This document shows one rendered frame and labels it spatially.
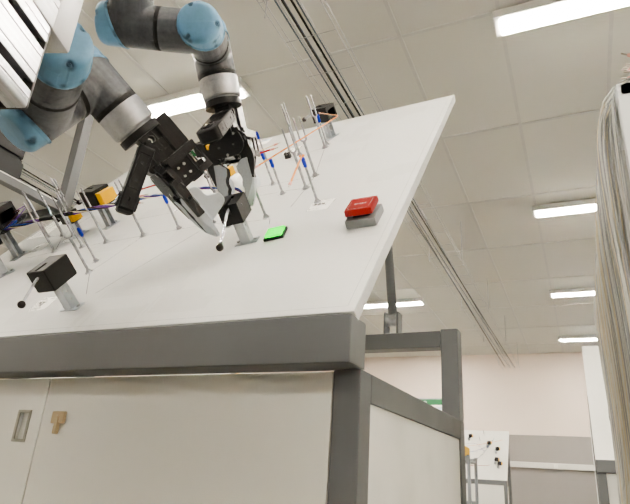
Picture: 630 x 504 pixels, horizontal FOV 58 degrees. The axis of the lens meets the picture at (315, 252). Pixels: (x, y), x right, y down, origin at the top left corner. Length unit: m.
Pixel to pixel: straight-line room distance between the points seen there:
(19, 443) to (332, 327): 0.63
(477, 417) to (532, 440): 1.07
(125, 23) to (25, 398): 0.68
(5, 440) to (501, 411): 11.31
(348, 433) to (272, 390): 0.13
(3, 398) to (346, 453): 0.69
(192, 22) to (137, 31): 0.10
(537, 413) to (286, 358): 11.35
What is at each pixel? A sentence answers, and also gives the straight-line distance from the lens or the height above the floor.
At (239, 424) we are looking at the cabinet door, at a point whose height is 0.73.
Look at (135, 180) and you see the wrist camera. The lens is 0.95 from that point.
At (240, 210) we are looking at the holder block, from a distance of 1.05.
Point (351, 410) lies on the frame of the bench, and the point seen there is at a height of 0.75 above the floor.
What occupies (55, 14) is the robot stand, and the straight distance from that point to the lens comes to 0.62.
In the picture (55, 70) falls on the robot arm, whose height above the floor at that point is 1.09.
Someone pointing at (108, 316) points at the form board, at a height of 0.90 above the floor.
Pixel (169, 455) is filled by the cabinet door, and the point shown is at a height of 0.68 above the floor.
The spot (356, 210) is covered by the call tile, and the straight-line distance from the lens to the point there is 0.98.
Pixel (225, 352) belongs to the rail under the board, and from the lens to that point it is 0.84.
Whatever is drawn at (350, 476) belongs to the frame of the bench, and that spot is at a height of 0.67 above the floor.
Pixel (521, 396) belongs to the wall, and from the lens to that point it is 12.12.
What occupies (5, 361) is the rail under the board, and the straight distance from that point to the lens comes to 1.18.
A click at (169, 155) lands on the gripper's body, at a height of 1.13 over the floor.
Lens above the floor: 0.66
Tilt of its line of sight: 22 degrees up
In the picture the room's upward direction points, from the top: 4 degrees clockwise
